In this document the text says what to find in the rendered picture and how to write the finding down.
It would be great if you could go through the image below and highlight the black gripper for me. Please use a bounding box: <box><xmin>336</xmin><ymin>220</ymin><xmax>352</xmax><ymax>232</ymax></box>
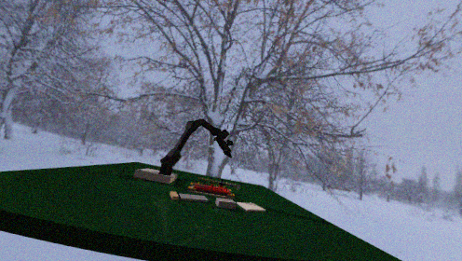
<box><xmin>219</xmin><ymin>141</ymin><xmax>232</xmax><ymax>158</ymax></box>

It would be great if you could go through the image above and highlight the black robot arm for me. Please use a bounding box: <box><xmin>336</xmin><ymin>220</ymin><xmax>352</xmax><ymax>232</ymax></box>
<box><xmin>158</xmin><ymin>119</ymin><xmax>229</xmax><ymax>176</ymax></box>

